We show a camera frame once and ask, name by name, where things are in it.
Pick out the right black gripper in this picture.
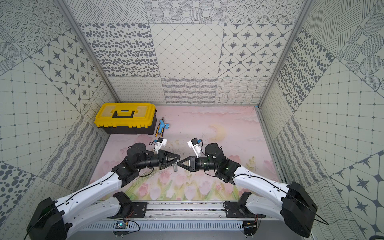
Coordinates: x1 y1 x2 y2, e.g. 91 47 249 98
177 155 219 172

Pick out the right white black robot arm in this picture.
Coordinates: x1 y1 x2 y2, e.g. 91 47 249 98
178 143 318 238

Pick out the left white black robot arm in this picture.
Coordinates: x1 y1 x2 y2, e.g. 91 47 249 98
26 143 180 240

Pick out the blue yellow hand tool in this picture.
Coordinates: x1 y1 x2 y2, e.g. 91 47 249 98
155 117 170 138

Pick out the yellow black toolbox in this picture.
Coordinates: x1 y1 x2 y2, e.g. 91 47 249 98
94 103 157 135

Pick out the small green circuit board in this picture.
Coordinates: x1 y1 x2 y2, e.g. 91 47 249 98
115 221 127 229

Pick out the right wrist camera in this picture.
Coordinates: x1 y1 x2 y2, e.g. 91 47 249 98
187 138 202 158

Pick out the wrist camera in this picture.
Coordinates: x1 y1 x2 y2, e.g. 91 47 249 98
187 138 202 158
154 137 168 154

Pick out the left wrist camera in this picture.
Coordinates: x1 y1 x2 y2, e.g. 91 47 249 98
154 137 168 154

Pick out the aluminium mounting rail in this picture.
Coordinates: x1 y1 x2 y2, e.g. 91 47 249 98
59 199 310 223

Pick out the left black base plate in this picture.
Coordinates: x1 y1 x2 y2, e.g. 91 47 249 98
119 202 148 219

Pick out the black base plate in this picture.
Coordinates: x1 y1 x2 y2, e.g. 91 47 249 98
223 201 266 219
119 202 148 219

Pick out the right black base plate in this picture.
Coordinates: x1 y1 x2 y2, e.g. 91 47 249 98
223 201 266 219

